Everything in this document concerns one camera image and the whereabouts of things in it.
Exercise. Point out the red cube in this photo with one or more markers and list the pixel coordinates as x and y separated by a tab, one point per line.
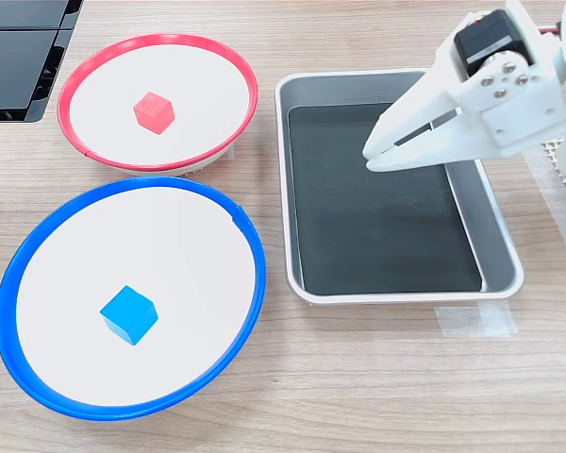
153	113

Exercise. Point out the black tray mat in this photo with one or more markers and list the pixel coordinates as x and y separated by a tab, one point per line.
382	226

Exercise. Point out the clear tape piece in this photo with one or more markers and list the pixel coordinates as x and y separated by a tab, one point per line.
471	321

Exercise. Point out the blue cube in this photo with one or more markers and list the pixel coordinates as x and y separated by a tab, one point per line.
128	313

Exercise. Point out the black flat device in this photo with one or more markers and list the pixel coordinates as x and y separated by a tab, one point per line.
23	13
9	71

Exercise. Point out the steel tray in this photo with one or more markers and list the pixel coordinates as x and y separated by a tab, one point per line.
497	236

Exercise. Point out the red-rimmed white plate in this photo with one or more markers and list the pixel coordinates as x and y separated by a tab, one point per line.
203	94

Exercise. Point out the blue-rimmed white plate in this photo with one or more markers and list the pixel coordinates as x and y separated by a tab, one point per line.
146	245

